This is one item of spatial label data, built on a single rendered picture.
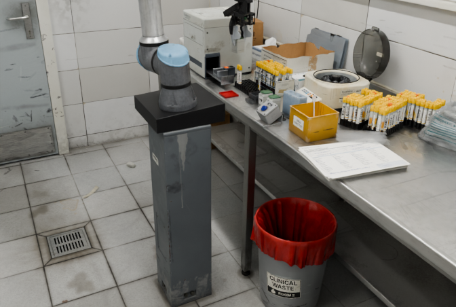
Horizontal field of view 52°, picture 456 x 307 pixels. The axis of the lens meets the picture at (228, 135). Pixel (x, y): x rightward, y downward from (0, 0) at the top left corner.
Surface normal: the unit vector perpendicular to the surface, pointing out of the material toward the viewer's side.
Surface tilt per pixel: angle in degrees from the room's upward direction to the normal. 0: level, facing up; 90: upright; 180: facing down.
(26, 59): 90
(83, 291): 0
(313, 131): 90
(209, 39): 90
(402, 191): 0
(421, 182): 0
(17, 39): 90
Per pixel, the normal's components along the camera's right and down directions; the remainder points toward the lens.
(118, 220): 0.01, -0.91
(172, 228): 0.45, 0.38
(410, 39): -0.89, 0.18
